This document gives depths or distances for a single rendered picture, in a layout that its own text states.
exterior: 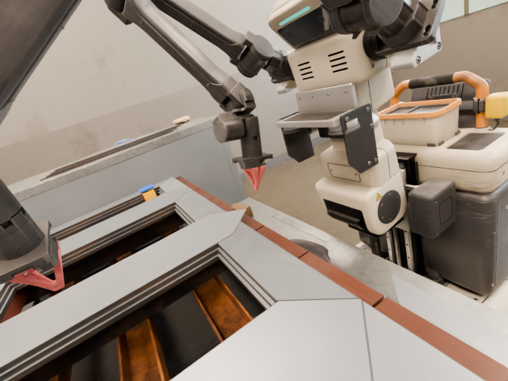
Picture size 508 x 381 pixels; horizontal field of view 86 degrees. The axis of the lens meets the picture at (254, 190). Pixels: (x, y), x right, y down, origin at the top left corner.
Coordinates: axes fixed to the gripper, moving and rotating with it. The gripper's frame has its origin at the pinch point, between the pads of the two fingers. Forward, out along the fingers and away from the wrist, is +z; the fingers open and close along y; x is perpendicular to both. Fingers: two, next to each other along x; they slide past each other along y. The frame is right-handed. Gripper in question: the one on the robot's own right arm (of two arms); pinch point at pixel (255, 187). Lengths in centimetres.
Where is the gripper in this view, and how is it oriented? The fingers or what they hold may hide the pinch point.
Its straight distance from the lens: 79.3
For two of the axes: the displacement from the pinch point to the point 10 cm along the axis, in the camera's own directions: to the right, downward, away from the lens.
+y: 8.6, -2.3, 4.5
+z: 1.1, 9.6, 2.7
